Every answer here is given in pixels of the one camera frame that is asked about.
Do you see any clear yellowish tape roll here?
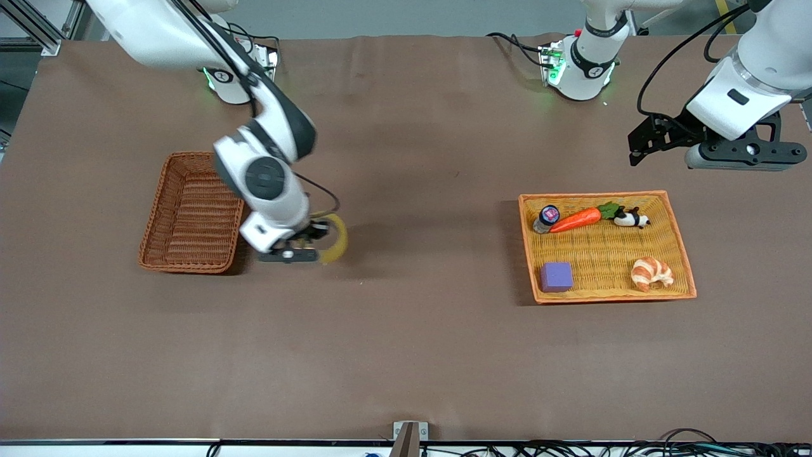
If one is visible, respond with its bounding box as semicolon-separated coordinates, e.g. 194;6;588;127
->
311;214;349;266

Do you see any orange wicker basket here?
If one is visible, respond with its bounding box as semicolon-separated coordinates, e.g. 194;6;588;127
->
518;190;698;305

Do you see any brown wicker basket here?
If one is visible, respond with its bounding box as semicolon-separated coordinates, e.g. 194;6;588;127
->
138;151;248;275

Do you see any black white panda toy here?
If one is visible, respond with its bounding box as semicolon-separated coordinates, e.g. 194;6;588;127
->
613;206;652;230

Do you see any orange toy carrot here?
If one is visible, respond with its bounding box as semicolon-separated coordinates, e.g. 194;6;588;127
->
549;201;625;234

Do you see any small bottle purple cap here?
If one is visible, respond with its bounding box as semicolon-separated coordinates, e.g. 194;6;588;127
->
533;204;561;235

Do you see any toy croissant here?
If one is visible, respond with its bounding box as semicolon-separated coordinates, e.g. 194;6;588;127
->
630;256;674;293

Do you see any brown table cover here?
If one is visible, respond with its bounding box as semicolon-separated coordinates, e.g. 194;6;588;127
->
0;35;812;443

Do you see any purple cube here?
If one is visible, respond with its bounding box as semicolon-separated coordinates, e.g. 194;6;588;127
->
539;262;575;293

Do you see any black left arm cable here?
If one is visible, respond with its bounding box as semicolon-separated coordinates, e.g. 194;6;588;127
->
636;3;752;118

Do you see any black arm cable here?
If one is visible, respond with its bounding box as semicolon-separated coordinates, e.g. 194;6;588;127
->
636;3;752;118
295;171;342;220

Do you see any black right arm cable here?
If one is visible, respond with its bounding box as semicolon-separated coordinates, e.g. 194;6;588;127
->
295;171;342;220

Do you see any metal table edge bracket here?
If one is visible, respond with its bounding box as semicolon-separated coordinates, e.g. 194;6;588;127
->
393;421;429;457

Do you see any black cable bundle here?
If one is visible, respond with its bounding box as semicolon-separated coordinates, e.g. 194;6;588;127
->
419;428;812;457

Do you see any aluminium frame profile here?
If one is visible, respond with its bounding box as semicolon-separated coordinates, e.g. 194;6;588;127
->
0;0;86;56

